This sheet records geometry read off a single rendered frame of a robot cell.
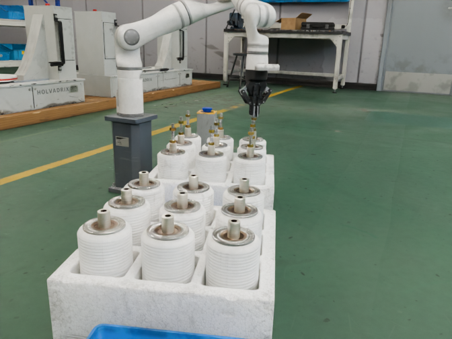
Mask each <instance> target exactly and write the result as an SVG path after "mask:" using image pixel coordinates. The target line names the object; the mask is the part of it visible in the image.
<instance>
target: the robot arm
mask: <svg viewBox="0 0 452 339"><path fill-rule="evenodd" d="M233 7H235V9H236V10H237V11H238V13H240V14H241V15H242V16H243V20H244V24H245V27H246V34H247V39H248V49H247V57H246V76H245V79H246V82H245V84H244V87H243V88H242V89H238V92H239V94H240V96H241V97H242V99H243V101H244V102H245V103H246V104H249V105H250V110H249V114H250V116H251V117H255V114H256V117H258V115H259V113H260V104H264V103H265V101H266V100H267V99H268V97H269V95H270V94H271V92H272V89H269V88H268V87H267V83H266V80H267V76H268V71H279V67H280V66H279V64H268V37H267V36H264V35H261V34H259V33H258V31H257V29H256V27H259V28H268V27H270V26H272V25H273V24H274V22H275V20H276V12H275V10H274V8H273V6H271V5H269V4H267V3H265V2H262V1H258V0H217V1H216V2H214V3H209V4H206V3H199V2H196V1H192V0H181V1H178V2H176V3H173V4H171V5H169V6H167V7H165V8H163V9H162V10H160V11H158V12H157V13H156V14H154V15H152V16H151V17H148V18H147V19H144V20H141V21H137V22H133V23H130V24H123V25H121V26H119V27H118V28H117V29H116V31H115V34H114V45H115V57H116V64H117V77H118V89H117V90H116V111H117V115H118V116H122V117H140V116H143V115H144V112H143V70H142V69H143V65H142V61H141V56H140V47H141V46H142V45H144V44H146V43H148V42H150V41H151V40H153V39H155V38H157V37H159V36H163V35H165V34H169V33H172V32H175V31H177V30H180V29H182V28H185V27H186V26H189V25H191V24H193V23H195V22H197V21H199V20H202V19H204V18H206V17H208V16H211V15H214V14H216V13H220V12H222V11H225V10H228V9H231V8H233ZM247 92H248V95H247ZM262 93H263V94H262Z"/></svg>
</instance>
